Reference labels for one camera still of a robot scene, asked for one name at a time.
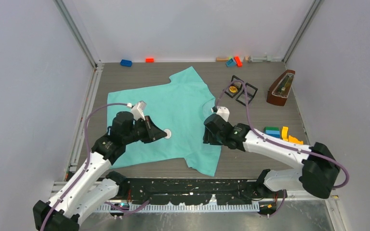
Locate silver round brooch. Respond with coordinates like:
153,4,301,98
163,128,172,139

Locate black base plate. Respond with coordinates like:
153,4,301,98
97,177,288,206

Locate small orange toy brick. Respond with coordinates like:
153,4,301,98
145,58,155,63

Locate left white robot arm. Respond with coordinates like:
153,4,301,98
33,111,171,231

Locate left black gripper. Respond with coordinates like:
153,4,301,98
123,115,167,145

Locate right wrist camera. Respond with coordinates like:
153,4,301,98
211,106,230,122

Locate yellow arch toy block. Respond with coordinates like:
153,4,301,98
281,126,289,141

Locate black brooch display case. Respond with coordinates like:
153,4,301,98
236,83,258,106

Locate orange-red toy brick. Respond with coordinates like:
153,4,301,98
233,56,243,67

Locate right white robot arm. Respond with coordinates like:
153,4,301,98
203,114,342,199

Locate black case with gold brooch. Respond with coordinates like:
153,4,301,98
225,75,243,98

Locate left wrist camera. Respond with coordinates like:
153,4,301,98
130,101,146,121

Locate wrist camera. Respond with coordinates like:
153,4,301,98
211,106,230,122
130,101,146,121

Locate wooden toy block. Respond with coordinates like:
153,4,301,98
216,57,230,62

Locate teal t-shirt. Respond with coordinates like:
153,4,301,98
107,67,221,177

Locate teal toy block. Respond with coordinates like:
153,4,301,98
225,58,237,67

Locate blue toy brick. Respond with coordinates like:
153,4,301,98
120,59,132,67

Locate stacked green blue grey bricks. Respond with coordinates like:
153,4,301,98
264,127,281,139

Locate colourful stacked toy blocks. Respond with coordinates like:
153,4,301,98
288,135,304,145

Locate brown wooden metronome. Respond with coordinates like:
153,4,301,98
266,69,295,106

